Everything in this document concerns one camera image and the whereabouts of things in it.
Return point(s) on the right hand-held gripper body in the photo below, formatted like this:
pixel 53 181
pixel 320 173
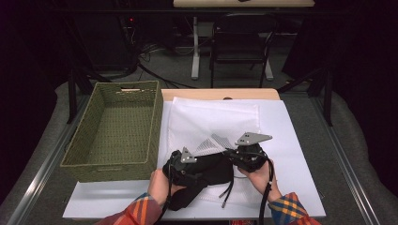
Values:
pixel 250 156

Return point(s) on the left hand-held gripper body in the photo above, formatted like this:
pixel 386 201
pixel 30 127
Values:
pixel 180 165

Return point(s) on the white mesh laundry bag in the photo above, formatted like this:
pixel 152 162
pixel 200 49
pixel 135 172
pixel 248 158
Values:
pixel 212 118

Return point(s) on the green woven basket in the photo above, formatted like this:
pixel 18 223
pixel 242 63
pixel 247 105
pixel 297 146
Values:
pixel 125 125

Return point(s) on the person's right hand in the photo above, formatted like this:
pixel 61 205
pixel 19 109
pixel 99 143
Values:
pixel 259 181

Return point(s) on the person's left hand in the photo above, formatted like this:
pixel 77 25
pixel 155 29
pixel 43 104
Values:
pixel 161 187

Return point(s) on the white board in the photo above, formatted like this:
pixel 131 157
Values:
pixel 287 140

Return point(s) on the red packet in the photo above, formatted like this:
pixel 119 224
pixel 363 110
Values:
pixel 242 222

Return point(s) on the black metal stand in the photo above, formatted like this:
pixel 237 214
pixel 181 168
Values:
pixel 72 93
pixel 327 100

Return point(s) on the black folding chair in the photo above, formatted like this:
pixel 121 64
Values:
pixel 241 40

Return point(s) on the black equipment rack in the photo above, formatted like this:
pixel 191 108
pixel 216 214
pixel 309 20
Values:
pixel 130 31

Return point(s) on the light desk with white legs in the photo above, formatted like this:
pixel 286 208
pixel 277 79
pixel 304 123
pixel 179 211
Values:
pixel 244 3

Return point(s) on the metal rail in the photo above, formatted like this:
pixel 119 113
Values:
pixel 344 168
pixel 47 170

